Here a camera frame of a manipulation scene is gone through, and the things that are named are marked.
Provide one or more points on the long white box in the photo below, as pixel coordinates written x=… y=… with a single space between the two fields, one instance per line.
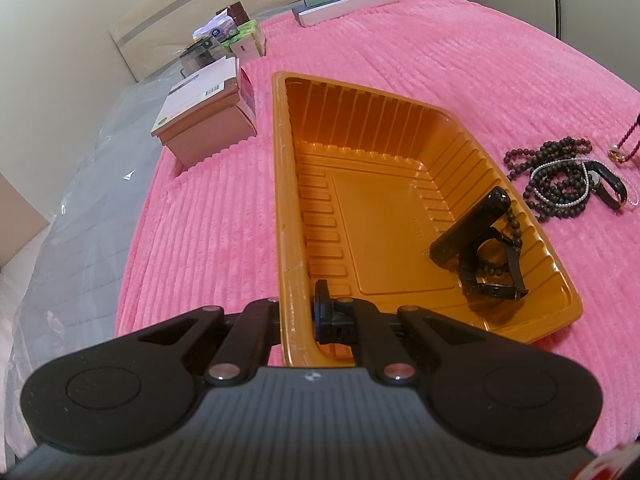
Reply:
x=345 y=7

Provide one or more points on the orange plastic tray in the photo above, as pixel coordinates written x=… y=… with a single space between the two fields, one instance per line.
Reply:
x=380 y=220

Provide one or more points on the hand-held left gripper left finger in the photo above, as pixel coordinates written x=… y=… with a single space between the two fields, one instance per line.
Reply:
x=257 y=327

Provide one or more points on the red white printed cloth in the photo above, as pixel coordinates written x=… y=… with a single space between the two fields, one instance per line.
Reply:
x=607 y=462

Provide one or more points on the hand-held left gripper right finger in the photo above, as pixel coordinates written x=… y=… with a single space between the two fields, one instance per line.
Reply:
x=323 y=310

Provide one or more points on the flat blue box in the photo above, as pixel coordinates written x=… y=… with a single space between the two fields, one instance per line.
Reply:
x=298 y=11

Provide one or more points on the pink cardboard box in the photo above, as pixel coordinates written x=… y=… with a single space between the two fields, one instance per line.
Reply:
x=200 y=120

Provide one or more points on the beige cardboard panel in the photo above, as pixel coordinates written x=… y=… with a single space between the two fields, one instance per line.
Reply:
x=20 y=215

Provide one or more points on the small brown box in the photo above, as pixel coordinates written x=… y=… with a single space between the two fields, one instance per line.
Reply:
x=235 y=11

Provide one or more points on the pink ribbed blanket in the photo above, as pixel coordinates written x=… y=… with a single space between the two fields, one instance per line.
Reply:
x=400 y=50

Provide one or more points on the dark red box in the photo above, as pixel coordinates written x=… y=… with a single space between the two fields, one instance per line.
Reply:
x=247 y=92

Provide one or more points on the white blue tissue pack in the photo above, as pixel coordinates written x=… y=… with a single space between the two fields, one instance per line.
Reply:
x=215 y=30

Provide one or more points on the black smart band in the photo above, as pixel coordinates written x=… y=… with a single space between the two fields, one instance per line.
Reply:
x=467 y=227

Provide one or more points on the clear plastic sheet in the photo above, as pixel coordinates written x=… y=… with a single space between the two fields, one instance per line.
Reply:
x=75 y=200

